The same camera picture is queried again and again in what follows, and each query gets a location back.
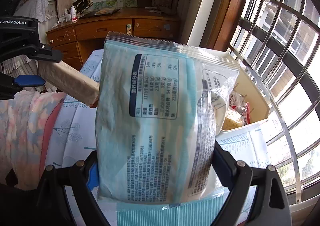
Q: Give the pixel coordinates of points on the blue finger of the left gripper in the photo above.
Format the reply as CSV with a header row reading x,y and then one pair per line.
x,y
29,81

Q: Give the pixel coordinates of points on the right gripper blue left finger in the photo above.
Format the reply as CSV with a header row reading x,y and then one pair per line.
x,y
92,170

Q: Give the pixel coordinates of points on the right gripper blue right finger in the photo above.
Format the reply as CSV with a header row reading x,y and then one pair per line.
x,y
224,165

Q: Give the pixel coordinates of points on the brown paper snack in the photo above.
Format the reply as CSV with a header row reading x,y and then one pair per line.
x,y
70,81

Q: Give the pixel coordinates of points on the clear bag red label pastry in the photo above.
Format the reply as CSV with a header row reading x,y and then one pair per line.
x,y
237,102

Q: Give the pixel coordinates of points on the large light blue snack bag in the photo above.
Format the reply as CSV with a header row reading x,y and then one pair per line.
x,y
161,106

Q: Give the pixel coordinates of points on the clear bag yellow crackers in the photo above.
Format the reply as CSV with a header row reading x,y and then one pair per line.
x,y
232,120

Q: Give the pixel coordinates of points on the pastel floral blanket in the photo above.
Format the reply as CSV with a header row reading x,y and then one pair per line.
x,y
26,125

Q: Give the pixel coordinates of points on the blue patterned tablecloth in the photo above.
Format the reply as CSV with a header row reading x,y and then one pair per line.
x,y
73,139

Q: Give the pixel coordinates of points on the white red bottle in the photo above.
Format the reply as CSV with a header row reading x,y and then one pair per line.
x,y
73,14

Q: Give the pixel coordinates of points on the white plastic storage bin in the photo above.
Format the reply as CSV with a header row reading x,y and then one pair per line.
x,y
258,107

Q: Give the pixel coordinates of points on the book on desk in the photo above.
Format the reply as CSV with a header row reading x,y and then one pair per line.
x,y
103,11

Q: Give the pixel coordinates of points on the metal window grille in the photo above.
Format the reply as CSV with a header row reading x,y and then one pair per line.
x,y
277,43

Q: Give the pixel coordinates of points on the wooden desk with drawers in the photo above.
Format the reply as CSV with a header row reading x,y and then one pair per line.
x,y
78,40

